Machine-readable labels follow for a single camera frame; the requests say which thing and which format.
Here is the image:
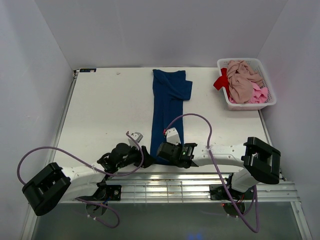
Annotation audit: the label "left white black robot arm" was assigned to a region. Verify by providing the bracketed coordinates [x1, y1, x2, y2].
[22, 143, 156, 216]

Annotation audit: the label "red t shirt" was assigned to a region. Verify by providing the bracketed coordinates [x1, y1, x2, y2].
[213, 67, 229, 93]

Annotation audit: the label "white perforated plastic basket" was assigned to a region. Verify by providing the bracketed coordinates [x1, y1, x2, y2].
[217, 58, 277, 111]

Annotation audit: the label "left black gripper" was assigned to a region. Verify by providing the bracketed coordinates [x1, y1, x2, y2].
[116, 142, 157, 169]

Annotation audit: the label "blue white label sticker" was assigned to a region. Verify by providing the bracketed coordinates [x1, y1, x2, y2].
[79, 68, 97, 73]

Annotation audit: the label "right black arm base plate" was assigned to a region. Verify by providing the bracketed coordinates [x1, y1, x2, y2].
[209, 184, 255, 202]

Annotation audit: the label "dark blue t shirt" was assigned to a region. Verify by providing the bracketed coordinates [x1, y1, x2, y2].
[150, 69, 193, 165]

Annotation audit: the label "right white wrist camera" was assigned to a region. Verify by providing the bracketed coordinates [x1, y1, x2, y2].
[164, 127, 181, 145]

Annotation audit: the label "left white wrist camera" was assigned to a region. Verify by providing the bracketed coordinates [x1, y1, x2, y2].
[126, 131, 144, 150]

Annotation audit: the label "bright pink t shirt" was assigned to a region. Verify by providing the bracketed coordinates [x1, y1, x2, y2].
[229, 82, 269, 104]

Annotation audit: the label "beige pink t shirt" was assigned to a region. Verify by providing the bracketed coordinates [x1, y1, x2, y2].
[226, 60, 263, 104]

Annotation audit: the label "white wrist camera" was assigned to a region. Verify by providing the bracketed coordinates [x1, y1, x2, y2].
[164, 127, 181, 145]
[126, 131, 144, 150]

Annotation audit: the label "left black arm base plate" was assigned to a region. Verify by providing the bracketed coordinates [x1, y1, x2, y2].
[94, 185, 122, 201]

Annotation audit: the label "aluminium frame rails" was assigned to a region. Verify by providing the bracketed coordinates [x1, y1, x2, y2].
[106, 173, 301, 204]

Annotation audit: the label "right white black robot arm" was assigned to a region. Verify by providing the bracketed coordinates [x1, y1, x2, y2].
[156, 137, 281, 200]

